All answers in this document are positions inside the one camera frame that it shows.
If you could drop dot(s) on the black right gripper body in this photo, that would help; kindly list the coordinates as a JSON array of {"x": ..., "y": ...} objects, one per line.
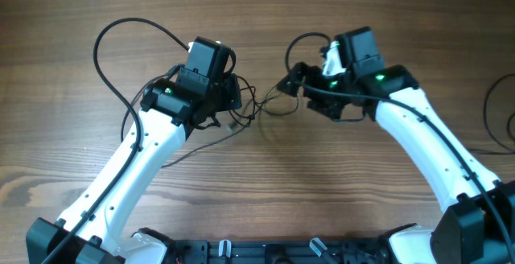
[{"x": 296, "y": 77}]

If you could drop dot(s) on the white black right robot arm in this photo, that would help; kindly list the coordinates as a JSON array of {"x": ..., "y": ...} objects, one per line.
[{"x": 477, "y": 225}]

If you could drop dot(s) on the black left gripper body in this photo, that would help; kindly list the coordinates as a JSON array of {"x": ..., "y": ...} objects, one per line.
[{"x": 225, "y": 95}]

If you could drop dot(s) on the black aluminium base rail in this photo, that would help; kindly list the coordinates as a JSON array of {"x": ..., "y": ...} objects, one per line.
[{"x": 317, "y": 250}]

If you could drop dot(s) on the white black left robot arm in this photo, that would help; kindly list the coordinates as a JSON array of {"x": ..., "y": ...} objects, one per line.
[{"x": 89, "y": 231}]

